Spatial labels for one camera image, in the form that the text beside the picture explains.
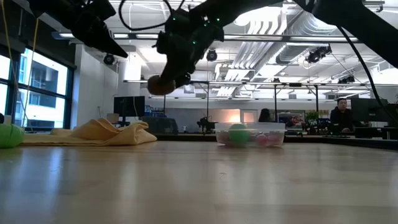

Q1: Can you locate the small black ceiling fixture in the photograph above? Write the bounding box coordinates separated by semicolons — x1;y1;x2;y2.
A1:
338;75;356;85

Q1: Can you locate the black computer monitor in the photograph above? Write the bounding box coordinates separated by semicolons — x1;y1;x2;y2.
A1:
113;95;146;118

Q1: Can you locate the wide black desk monitor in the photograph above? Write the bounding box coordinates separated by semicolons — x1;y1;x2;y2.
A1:
350;98;389;123

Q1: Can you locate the white ribbed ceiling duct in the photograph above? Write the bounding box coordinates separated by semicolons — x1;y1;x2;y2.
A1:
216;11;292;97

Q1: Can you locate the dark fabric box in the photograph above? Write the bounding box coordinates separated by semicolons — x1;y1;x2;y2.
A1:
142;116;180;136

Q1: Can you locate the yellow hanging cable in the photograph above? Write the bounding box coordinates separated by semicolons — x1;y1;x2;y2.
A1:
0;0;18;103
22;17;40;121

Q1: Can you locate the small green office plant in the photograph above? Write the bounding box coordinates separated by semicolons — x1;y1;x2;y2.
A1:
304;110;320;124

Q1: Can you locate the grey ventilation duct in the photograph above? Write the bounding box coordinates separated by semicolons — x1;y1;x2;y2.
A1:
275;12;332;65

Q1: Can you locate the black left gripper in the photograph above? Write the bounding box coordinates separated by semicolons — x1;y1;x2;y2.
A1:
70;17;129;58

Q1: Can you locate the black aluminium table frame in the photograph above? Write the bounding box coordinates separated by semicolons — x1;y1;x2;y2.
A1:
154;133;398;151

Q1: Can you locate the round green toy fruit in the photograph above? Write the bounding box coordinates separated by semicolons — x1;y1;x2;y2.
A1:
0;123;25;149

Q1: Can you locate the long ceiling light bar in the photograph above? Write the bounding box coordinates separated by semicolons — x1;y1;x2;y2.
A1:
51;30;361;44

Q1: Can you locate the brown toy kiwi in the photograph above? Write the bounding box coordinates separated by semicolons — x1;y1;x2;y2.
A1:
147;74;177;96

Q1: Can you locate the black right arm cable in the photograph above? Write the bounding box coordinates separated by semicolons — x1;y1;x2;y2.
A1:
118;0;187;32

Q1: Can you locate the large black-framed window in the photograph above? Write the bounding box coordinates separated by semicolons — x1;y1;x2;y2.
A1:
0;46;75;131

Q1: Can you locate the black metal frame rig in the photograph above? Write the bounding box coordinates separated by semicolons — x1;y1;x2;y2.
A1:
123;79;398;125

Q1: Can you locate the green toy pear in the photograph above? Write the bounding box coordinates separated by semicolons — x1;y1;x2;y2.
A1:
228;123;251;146

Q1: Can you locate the dark office desk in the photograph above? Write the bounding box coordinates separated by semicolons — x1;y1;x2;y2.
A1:
354;126;398;140

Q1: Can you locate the long black cable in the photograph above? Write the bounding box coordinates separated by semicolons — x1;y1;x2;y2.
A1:
336;26;393;121

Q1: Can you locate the black ceiling camera cluster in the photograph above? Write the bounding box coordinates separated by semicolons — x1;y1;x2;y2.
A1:
305;45;333;65

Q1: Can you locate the person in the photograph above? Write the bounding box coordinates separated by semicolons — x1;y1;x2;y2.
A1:
258;108;272;123
329;98;355;133

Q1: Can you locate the clear plastic tupperware container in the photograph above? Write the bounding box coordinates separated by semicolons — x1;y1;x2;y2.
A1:
214;121;287;148

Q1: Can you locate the black background machine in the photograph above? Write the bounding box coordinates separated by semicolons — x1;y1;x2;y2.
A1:
197;116;218;135

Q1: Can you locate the yellow folded cloth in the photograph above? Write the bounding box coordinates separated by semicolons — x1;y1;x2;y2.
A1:
21;118;158;147

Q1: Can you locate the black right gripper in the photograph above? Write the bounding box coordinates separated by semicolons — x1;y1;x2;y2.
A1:
155;26;224;88

